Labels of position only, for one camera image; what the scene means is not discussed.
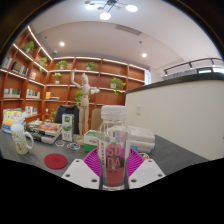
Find tall green white carton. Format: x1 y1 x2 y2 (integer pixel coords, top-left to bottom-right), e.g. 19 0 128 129
61 113 75 143

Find ceiling air vent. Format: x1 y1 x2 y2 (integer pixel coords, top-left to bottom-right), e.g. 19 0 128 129
114 23 143 36

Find orange wooden shelf unit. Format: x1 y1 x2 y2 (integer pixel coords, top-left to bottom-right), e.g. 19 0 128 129
0 24 148 131

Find black ceiling track rail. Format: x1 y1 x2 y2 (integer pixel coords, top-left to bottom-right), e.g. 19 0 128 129
163 57 224 76

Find ceiling lamp with round lights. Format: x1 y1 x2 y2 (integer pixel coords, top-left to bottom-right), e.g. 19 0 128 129
84 0 139 21

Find wooden artist mannequin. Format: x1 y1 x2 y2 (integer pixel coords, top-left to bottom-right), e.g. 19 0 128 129
70 68 101 146

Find small green white box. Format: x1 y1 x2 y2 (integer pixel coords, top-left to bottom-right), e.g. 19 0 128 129
83 129 100 153

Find stack of colourful books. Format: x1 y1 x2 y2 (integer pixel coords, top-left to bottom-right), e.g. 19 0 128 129
1 108 26 134

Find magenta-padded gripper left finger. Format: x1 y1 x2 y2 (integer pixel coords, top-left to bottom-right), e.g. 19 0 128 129
61 147 102 190

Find flat round red coaster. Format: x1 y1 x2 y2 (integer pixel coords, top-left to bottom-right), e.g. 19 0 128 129
43 152 69 170

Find clear bottle with pink label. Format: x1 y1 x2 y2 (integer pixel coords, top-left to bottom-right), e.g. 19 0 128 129
97 104 132 192

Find yellow striped cartoon mug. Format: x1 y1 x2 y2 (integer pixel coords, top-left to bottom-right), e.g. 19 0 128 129
10 123 35 156

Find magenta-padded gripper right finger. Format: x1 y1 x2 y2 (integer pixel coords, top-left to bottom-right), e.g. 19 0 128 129
126 147 166 190

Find stack of dark books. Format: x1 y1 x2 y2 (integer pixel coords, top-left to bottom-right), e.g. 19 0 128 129
24 120 64 145

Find tan chair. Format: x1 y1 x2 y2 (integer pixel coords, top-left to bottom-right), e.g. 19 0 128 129
90 108 103 131

